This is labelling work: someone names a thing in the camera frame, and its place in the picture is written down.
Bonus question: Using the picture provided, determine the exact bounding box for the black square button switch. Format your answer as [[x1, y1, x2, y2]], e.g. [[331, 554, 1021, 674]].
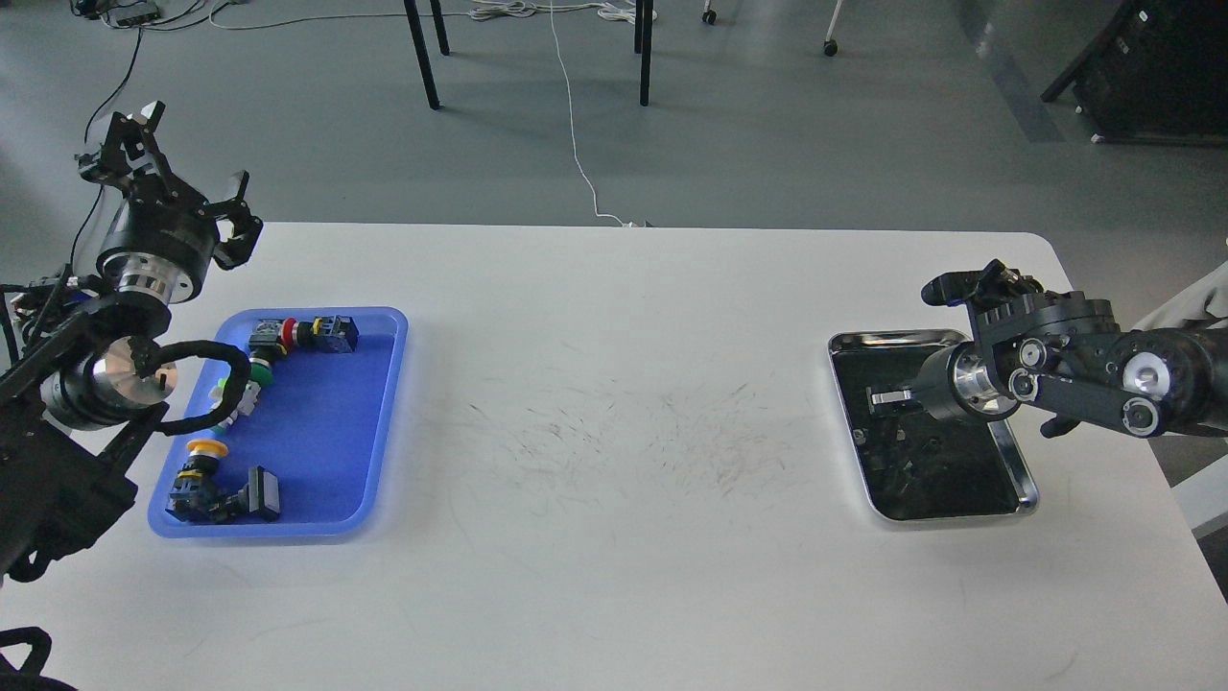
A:
[[215, 466, 281, 522]]

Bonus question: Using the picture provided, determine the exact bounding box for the blue plastic tray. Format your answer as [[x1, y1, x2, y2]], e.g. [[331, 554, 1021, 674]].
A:
[[146, 306, 411, 539]]

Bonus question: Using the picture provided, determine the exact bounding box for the light green button switch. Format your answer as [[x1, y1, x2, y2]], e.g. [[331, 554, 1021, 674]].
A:
[[209, 376, 262, 433]]

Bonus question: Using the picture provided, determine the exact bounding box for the green push button switch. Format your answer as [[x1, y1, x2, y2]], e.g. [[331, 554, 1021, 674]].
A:
[[247, 349, 279, 392]]

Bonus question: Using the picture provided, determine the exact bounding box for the black table leg left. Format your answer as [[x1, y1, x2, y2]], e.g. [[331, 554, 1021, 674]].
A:
[[403, 0, 451, 112]]

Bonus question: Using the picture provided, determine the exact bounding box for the black table leg right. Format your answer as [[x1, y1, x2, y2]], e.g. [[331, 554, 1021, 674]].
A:
[[632, 0, 656, 107]]

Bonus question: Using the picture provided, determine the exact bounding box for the black floor cable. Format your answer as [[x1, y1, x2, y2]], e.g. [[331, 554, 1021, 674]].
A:
[[72, 25, 147, 250]]

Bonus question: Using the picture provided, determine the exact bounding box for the red push button switch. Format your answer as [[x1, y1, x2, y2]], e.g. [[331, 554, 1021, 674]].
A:
[[248, 315, 360, 362]]

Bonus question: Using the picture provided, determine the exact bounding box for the black power strip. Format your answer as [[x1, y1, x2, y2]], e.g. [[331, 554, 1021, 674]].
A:
[[106, 1, 161, 28]]

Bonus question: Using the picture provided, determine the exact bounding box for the black table leg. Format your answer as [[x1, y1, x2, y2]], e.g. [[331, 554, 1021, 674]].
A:
[[403, 0, 451, 112], [632, 0, 656, 107]]

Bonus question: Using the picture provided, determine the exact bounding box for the silver metal tray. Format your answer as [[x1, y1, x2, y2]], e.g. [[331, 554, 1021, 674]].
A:
[[828, 329, 1040, 527]]

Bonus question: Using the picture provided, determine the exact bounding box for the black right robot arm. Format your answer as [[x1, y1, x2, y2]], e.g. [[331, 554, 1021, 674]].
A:
[[867, 261, 1227, 439]]

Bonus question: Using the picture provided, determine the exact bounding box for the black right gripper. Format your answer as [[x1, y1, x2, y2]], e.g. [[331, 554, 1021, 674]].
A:
[[865, 345, 971, 423]]

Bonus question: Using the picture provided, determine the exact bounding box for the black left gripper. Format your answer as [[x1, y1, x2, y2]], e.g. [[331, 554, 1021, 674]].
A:
[[76, 101, 264, 303]]

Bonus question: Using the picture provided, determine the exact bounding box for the yellow push button switch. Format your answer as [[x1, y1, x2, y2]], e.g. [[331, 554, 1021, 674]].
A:
[[165, 438, 230, 524]]

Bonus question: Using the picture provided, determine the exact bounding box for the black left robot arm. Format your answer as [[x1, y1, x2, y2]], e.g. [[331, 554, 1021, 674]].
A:
[[1, 101, 263, 583]]

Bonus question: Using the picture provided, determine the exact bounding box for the white chair leg caster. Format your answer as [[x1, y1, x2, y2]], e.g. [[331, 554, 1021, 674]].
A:
[[823, 0, 845, 58]]

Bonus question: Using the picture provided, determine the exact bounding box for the white floor cable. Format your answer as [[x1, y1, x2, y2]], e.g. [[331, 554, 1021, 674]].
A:
[[468, 0, 663, 230]]

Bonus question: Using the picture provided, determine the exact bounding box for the black cabinet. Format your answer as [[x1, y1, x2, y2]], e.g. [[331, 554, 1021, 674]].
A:
[[1040, 1, 1227, 149]]

